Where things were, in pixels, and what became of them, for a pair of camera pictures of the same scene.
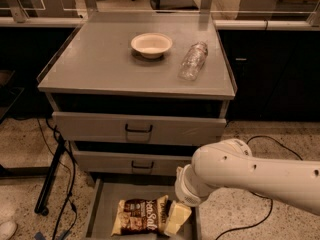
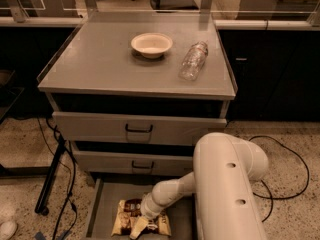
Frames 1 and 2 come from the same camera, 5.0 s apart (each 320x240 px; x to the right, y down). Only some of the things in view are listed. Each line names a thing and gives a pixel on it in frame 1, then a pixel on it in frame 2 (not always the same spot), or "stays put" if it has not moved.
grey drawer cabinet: [137, 92] stays put
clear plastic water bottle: [194, 61] stays put
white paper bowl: [151, 45] stays put
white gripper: [185, 193] -> [149, 211]
